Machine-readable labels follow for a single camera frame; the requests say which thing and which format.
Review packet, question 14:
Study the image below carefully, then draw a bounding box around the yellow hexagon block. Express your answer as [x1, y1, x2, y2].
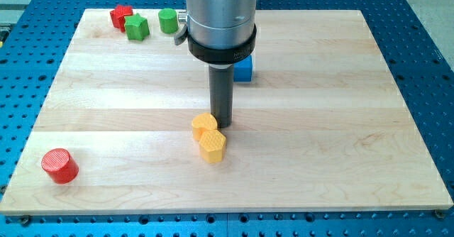
[199, 130, 227, 163]

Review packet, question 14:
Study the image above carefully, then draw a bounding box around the green cylinder block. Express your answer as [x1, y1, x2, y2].
[158, 8, 179, 34]

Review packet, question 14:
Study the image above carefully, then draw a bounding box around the blue cube block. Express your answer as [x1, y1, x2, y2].
[233, 55, 253, 82]

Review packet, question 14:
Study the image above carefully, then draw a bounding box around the wooden board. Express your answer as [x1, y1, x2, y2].
[1, 9, 453, 216]

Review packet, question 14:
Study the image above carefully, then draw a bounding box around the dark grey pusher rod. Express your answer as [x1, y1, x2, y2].
[209, 65, 234, 128]

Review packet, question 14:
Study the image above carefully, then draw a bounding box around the red cylinder block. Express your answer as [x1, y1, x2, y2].
[41, 148, 79, 184]

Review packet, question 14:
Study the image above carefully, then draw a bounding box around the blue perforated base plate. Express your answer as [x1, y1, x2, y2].
[1, 0, 453, 236]

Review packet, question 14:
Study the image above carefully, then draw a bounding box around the yellow heart block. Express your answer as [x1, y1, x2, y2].
[192, 113, 218, 141]

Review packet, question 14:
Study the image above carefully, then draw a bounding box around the green star block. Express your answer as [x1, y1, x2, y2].
[124, 13, 150, 40]

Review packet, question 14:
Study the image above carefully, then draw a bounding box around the red star block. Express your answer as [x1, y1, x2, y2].
[109, 5, 133, 33]

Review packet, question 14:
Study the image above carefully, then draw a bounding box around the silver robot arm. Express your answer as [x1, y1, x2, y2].
[174, 0, 257, 65]

